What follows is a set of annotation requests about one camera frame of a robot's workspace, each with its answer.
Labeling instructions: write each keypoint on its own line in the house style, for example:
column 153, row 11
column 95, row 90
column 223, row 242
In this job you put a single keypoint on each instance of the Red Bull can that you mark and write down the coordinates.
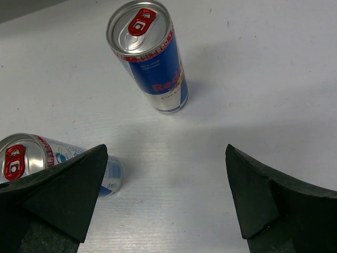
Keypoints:
column 141, row 35
column 23, row 154

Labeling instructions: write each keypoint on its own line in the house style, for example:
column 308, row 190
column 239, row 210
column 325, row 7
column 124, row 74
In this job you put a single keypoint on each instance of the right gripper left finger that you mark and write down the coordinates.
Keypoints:
column 51, row 210

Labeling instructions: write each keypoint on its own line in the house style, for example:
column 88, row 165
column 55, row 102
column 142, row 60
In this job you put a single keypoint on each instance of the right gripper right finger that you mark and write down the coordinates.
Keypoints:
column 277, row 212

